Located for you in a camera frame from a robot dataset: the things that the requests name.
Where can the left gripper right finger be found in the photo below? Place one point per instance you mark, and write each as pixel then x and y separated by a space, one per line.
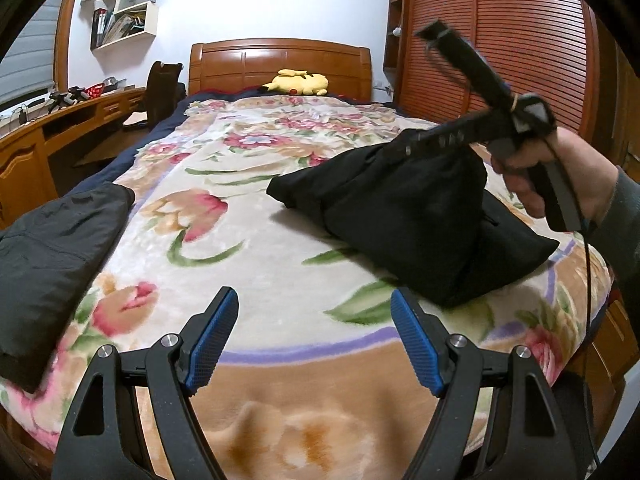
pixel 526 435

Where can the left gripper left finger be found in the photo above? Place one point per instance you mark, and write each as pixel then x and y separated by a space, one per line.
pixel 103 435

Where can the black coat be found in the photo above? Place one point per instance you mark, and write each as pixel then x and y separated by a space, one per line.
pixel 429 221

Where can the right forearm grey sleeve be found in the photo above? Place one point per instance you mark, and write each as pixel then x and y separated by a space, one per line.
pixel 617 235

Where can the person's right hand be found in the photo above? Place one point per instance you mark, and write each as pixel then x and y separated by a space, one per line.
pixel 560 164

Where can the wooden room door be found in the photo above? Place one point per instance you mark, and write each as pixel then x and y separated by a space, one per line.
pixel 617 135

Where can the wooden louvered wardrobe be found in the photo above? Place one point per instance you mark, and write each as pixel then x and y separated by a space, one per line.
pixel 543 46

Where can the folded dark grey garment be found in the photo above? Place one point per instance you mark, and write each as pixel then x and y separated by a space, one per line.
pixel 49 257

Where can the floral bed blanket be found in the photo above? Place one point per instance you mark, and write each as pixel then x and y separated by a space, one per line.
pixel 313 382

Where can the yellow plush toy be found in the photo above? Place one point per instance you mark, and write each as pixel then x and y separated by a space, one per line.
pixel 298 83

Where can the wooden desk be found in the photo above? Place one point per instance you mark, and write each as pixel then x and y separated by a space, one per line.
pixel 33 154

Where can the wooden bed headboard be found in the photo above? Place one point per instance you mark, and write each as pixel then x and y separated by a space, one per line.
pixel 231 66

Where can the red basket on desk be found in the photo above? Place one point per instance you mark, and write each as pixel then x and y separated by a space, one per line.
pixel 95 91

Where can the dark brown chair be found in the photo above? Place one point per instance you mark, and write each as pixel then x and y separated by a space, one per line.
pixel 162 94

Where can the white wall shelf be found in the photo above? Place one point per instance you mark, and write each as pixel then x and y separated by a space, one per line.
pixel 115 23

